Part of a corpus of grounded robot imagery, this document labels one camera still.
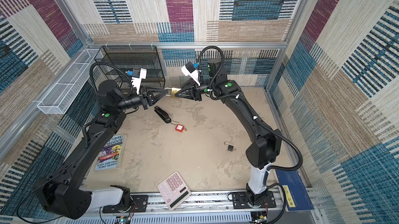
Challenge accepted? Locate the colourful paperback book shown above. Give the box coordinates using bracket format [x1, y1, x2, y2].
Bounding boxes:
[95, 134, 125, 171]

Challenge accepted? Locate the pink calculator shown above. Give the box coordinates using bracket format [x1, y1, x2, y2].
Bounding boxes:
[158, 172, 191, 211]

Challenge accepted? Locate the red padlock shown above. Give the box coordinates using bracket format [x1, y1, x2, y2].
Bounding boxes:
[171, 121, 187, 133]

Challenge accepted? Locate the aluminium mounting rail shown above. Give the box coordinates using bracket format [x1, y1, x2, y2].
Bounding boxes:
[52, 188, 291, 215]

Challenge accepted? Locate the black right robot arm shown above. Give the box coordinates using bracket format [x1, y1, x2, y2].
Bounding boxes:
[172, 45, 303, 207]

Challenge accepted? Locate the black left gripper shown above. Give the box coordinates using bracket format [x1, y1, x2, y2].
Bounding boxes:
[116, 87, 167, 114]

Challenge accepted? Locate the blue book with yellow label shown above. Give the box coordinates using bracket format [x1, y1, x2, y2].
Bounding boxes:
[276, 170, 314, 212]

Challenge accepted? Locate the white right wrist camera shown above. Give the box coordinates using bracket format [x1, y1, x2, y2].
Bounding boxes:
[181, 61, 201, 86]

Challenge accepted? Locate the brass padlock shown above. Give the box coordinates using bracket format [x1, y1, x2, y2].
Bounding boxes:
[165, 88, 181, 97]

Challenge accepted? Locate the black wire shelf rack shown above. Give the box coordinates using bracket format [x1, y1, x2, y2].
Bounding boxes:
[95, 45, 165, 88]

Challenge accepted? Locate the small black padlock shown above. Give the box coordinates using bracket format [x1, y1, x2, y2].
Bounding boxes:
[224, 142, 236, 152]

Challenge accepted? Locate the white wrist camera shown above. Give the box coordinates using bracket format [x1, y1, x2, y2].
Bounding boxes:
[181, 61, 201, 86]
[126, 68, 147, 93]

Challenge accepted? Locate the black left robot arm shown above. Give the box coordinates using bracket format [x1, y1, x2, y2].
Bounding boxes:
[33, 70, 168, 219]

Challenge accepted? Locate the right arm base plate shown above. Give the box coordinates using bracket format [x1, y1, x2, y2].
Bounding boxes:
[227, 191, 276, 209]

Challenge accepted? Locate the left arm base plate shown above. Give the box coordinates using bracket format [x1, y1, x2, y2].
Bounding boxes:
[102, 195, 149, 214]

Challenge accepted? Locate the white wire mesh basket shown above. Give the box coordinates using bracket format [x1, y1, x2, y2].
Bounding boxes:
[37, 49, 98, 115]

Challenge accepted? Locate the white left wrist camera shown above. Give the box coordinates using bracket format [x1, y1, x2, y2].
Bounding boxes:
[126, 68, 147, 93]

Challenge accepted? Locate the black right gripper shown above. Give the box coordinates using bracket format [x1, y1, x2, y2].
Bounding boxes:
[174, 78, 216, 102]

